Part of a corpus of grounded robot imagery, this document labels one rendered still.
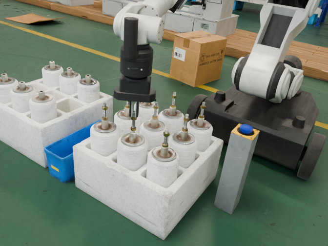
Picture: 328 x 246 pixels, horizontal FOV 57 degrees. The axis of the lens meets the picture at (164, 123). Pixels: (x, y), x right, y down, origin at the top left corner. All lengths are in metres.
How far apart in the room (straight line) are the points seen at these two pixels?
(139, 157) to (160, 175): 0.10
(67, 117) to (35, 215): 0.38
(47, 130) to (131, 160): 0.39
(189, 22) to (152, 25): 2.33
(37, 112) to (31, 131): 0.07
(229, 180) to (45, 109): 0.71
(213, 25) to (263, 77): 1.91
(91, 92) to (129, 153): 0.49
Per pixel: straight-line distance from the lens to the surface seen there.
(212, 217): 1.09
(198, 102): 1.40
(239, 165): 0.99
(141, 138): 0.95
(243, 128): 0.95
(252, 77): 1.13
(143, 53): 0.79
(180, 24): 3.15
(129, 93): 0.85
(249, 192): 1.23
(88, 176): 1.07
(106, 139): 0.99
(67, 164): 1.13
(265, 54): 1.16
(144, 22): 0.78
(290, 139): 1.29
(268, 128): 1.30
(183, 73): 2.09
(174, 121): 1.09
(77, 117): 1.27
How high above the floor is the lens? 0.77
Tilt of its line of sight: 30 degrees down
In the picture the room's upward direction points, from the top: 6 degrees clockwise
